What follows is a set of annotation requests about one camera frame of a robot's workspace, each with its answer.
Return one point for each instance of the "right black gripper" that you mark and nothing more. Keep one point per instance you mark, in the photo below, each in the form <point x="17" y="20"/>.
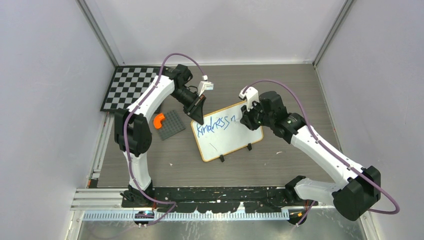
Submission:
<point x="247" y="118"/>

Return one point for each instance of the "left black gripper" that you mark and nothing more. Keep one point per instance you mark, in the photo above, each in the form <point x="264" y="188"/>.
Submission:
<point x="196" y="111"/>

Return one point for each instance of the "yellow framed whiteboard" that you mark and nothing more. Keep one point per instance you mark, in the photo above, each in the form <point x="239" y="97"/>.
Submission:
<point x="220" y="135"/>

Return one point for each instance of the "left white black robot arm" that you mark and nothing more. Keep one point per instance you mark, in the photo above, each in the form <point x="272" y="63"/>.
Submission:
<point x="132" y="130"/>

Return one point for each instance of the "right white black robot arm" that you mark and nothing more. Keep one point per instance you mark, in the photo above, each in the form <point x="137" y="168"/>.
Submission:
<point x="354" y="189"/>

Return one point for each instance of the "grey studded baseplate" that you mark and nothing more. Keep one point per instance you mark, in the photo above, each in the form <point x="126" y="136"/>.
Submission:
<point x="171" y="125"/>

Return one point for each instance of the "orange curved block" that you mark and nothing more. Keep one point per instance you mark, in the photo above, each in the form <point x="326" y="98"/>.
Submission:
<point x="158" y="121"/>

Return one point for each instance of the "black white checkerboard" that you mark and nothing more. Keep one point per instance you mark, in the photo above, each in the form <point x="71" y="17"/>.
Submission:
<point x="127" y="84"/>

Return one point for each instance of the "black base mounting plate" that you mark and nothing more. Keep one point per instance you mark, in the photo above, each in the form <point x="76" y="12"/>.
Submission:
<point x="218" y="200"/>

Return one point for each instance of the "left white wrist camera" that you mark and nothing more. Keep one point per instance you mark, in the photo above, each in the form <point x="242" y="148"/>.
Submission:
<point x="204" y="85"/>

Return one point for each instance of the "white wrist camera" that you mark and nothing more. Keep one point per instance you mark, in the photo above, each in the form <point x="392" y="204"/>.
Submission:
<point x="250" y="95"/>
<point x="204" y="85"/>

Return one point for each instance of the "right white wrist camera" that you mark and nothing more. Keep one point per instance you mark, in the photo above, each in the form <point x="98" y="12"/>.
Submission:
<point x="250" y="95"/>

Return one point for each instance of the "aluminium frame rail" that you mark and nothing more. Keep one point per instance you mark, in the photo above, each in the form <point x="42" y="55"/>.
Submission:
<point x="104" y="204"/>

